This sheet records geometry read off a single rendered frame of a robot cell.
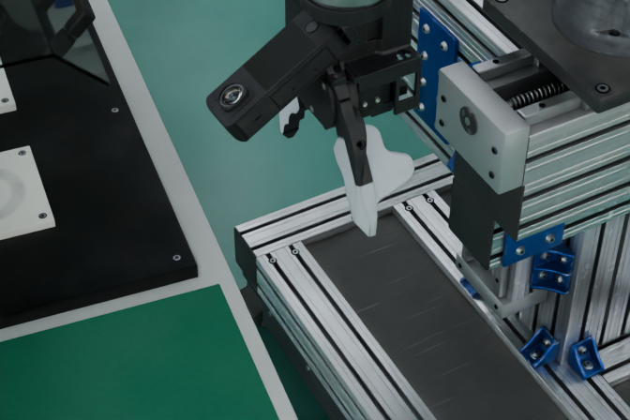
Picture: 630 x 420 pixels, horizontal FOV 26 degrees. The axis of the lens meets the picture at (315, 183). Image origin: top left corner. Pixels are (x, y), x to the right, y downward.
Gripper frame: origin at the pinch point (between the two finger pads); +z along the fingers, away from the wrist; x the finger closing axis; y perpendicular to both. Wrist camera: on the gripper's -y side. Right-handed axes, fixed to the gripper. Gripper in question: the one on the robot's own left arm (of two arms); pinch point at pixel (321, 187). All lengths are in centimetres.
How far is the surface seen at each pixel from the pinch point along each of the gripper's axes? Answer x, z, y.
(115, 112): 63, 38, 3
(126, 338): 26.6, 40.2, -11.0
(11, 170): 57, 37, -14
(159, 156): 54, 40, 5
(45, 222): 46, 37, -13
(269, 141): 129, 115, 58
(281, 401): 10.1, 40.4, 0.6
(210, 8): 181, 115, 68
